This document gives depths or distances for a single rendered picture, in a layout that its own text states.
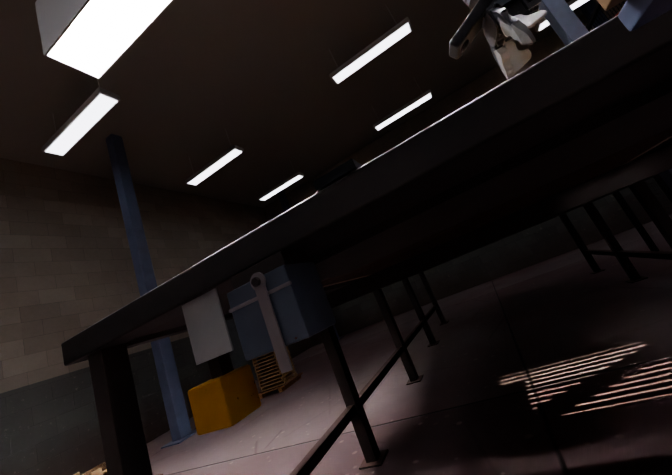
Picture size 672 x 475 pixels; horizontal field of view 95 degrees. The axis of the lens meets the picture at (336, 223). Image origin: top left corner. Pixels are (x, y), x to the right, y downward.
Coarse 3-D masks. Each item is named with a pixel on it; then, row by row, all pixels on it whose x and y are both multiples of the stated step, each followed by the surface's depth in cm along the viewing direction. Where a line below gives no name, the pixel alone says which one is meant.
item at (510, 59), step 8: (504, 48) 64; (512, 48) 65; (496, 56) 66; (504, 56) 64; (512, 56) 65; (520, 56) 65; (528, 56) 65; (504, 64) 65; (512, 64) 66; (520, 64) 66; (504, 72) 66; (512, 72) 66
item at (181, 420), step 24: (120, 144) 477; (120, 168) 458; (120, 192) 450; (144, 240) 439; (144, 264) 422; (144, 288) 412; (168, 360) 392; (168, 384) 379; (168, 408) 376; (192, 432) 375
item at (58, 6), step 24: (48, 0) 212; (72, 0) 198; (120, 0) 234; (144, 0) 221; (168, 0) 209; (48, 24) 210; (120, 24) 231; (144, 24) 218; (48, 48) 207; (72, 48) 230; (96, 48) 243; (120, 48) 229; (96, 72) 239
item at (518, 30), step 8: (520, 16) 56; (528, 16) 55; (536, 16) 54; (544, 16) 53; (504, 24) 57; (512, 24) 55; (520, 24) 54; (528, 24) 54; (504, 32) 58; (512, 32) 55; (520, 32) 54; (528, 32) 53; (520, 40) 54; (528, 40) 53
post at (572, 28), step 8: (544, 0) 210; (552, 0) 208; (560, 0) 206; (544, 8) 212; (552, 8) 207; (560, 8) 206; (568, 8) 204; (552, 16) 208; (560, 16) 205; (568, 16) 203; (576, 16) 201; (552, 24) 213; (560, 24) 205; (568, 24) 203; (576, 24) 201; (560, 32) 209; (568, 32) 203; (576, 32) 201; (584, 32) 199; (568, 40) 205; (664, 176) 182
